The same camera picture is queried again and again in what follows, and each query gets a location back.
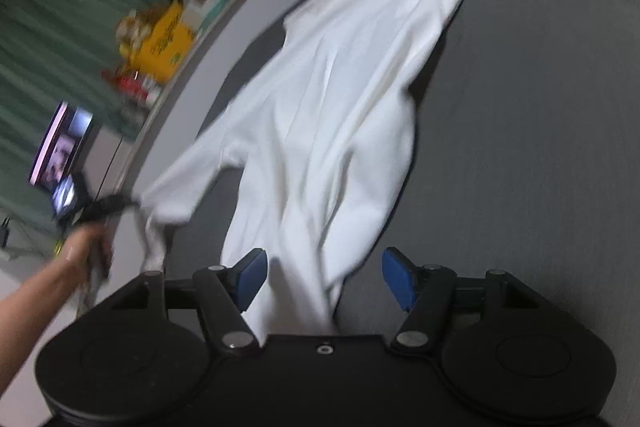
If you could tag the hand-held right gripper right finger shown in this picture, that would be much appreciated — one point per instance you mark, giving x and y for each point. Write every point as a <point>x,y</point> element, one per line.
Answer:
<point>400,279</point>

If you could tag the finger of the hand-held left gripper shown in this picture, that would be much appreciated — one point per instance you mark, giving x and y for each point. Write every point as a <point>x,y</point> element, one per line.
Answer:
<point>112,204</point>

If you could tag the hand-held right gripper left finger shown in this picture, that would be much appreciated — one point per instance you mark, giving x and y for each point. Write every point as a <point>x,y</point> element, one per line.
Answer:
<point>252,276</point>

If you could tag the white long-sleeve shirt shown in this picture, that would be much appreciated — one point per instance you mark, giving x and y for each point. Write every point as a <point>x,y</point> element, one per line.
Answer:
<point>340,107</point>

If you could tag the person's left forearm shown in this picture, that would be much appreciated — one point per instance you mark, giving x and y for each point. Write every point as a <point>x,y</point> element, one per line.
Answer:
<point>35,307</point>

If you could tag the person's left hand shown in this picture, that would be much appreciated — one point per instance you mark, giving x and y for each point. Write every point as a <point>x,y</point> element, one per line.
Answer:
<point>77,252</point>

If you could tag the tablet screen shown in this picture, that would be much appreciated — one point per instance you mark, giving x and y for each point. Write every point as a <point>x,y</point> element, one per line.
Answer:
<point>57,147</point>

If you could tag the red white packet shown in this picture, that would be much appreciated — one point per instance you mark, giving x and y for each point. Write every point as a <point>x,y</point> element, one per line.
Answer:
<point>132,87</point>

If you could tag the yellow cardboard box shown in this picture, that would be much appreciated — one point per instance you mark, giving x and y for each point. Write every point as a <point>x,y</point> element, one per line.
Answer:
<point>162,42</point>

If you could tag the brown plush toy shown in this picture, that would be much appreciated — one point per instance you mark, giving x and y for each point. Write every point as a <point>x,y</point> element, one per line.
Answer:
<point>131,32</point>

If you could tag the white teal box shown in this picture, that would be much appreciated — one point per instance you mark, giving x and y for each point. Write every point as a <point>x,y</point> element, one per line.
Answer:
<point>205,7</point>

